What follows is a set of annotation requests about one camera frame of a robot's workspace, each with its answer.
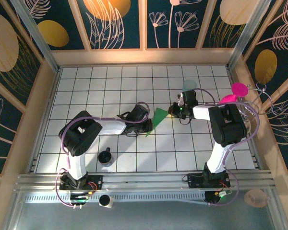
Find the clear glass jar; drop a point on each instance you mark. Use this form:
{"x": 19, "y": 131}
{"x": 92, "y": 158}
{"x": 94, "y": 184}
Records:
{"x": 247, "y": 127}

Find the translucent teal plastic cup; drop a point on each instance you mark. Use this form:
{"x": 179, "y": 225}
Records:
{"x": 189, "y": 85}

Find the small black white cylinder device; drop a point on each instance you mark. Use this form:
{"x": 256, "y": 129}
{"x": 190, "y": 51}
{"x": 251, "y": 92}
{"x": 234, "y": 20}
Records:
{"x": 105, "y": 200}

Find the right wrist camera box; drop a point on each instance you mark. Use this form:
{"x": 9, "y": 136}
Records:
{"x": 181, "y": 99}

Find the aluminium mounting rail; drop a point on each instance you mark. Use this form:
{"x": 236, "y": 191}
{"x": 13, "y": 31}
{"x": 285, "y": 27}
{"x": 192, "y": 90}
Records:
{"x": 144, "y": 178}

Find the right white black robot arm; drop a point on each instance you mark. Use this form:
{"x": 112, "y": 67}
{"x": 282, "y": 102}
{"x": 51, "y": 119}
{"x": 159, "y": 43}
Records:
{"x": 226, "y": 124}

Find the translucent pink suction disc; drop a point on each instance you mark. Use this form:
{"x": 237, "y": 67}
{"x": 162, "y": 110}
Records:
{"x": 255, "y": 197}

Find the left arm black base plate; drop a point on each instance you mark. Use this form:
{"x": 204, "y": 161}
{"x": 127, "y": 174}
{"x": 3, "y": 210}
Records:
{"x": 96, "y": 182}

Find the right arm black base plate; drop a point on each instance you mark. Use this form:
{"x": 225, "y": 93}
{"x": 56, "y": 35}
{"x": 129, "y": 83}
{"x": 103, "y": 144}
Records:
{"x": 194, "y": 179}

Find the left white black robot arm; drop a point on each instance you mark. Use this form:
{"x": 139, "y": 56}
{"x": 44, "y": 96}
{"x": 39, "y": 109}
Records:
{"x": 79, "y": 136}

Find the black mug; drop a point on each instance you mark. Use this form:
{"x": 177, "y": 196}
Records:
{"x": 105, "y": 157}

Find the aluminium frame post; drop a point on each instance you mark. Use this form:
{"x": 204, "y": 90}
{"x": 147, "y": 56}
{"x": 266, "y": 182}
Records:
{"x": 249, "y": 31}
{"x": 36, "y": 36}

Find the small circuit board green light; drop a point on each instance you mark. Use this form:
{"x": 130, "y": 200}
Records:
{"x": 80, "y": 197}
{"x": 222, "y": 193}

